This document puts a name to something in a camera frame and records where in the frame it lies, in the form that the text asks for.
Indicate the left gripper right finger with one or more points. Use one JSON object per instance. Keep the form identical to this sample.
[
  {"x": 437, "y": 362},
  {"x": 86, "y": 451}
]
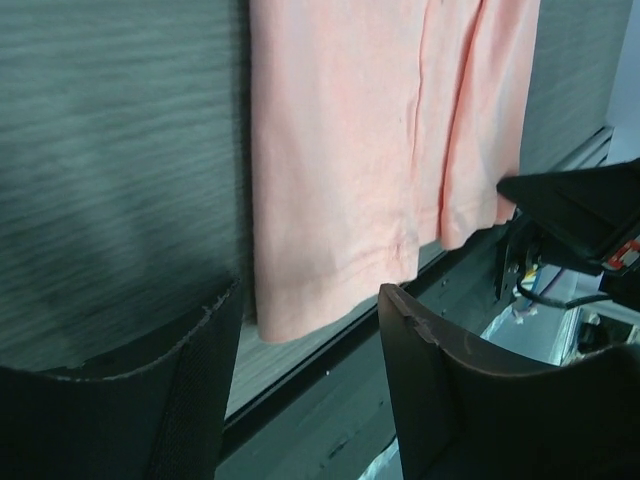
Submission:
[{"x": 465, "y": 408}]

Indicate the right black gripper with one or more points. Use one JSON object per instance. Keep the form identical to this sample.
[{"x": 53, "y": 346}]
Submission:
[{"x": 588, "y": 215}]

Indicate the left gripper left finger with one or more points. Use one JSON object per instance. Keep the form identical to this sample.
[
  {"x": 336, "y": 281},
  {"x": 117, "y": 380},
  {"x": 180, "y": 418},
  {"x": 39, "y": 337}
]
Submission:
[{"x": 151, "y": 409}]

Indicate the salmon pink t-shirt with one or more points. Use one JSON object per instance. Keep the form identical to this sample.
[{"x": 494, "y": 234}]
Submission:
[{"x": 377, "y": 127}]

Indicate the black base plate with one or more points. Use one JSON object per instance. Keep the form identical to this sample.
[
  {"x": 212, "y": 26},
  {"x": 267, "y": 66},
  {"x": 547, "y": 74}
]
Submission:
[{"x": 331, "y": 416}]

